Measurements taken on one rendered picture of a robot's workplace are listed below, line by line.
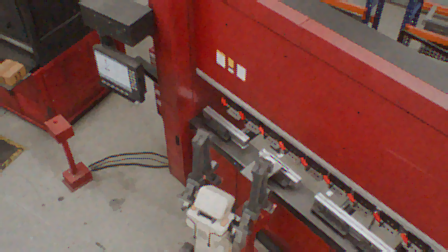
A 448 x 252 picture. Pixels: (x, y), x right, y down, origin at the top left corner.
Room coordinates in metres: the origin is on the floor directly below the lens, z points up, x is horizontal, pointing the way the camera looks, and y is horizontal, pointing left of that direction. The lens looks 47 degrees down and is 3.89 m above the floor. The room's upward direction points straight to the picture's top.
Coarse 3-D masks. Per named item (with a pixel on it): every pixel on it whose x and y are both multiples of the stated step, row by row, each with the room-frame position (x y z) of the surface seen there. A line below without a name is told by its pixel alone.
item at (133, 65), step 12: (96, 48) 2.98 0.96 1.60; (108, 48) 3.01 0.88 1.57; (120, 60) 2.84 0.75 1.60; (132, 60) 2.87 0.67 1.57; (132, 72) 2.76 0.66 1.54; (108, 84) 2.94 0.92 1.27; (132, 84) 2.78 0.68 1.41; (144, 84) 2.84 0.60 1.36; (132, 96) 2.80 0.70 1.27; (144, 96) 2.78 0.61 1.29
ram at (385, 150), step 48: (240, 48) 2.63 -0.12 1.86; (288, 48) 2.34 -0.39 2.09; (240, 96) 2.62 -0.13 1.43; (288, 96) 2.31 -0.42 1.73; (336, 96) 2.06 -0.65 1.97; (336, 144) 2.00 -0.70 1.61; (384, 144) 1.79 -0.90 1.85; (432, 144) 1.62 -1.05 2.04; (384, 192) 1.72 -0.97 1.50; (432, 192) 1.54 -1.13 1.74
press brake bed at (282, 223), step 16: (192, 128) 2.90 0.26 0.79; (192, 144) 2.90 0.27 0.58; (224, 160) 2.59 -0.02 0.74; (224, 176) 2.59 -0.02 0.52; (240, 176) 2.45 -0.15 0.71; (240, 192) 2.44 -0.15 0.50; (288, 208) 2.07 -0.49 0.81; (272, 224) 2.16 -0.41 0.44; (288, 224) 2.05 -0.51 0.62; (304, 224) 1.96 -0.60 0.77; (272, 240) 2.20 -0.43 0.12; (288, 240) 2.03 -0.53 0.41; (304, 240) 1.93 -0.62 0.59; (320, 240) 1.83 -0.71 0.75
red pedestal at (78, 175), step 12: (48, 120) 2.99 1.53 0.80; (60, 120) 2.99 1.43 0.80; (48, 132) 2.94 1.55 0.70; (60, 132) 2.85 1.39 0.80; (72, 132) 2.92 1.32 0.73; (72, 156) 2.94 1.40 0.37; (72, 168) 2.92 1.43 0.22; (84, 168) 3.00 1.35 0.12; (72, 180) 2.85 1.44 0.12; (84, 180) 2.91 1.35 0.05; (72, 192) 2.79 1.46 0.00
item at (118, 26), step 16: (96, 0) 3.09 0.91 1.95; (112, 0) 3.09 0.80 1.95; (128, 0) 3.09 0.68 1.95; (96, 16) 2.96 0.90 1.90; (112, 16) 2.89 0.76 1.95; (128, 16) 2.89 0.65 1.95; (144, 16) 2.91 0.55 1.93; (112, 32) 2.88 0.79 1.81; (128, 32) 2.79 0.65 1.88; (144, 32) 2.89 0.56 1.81
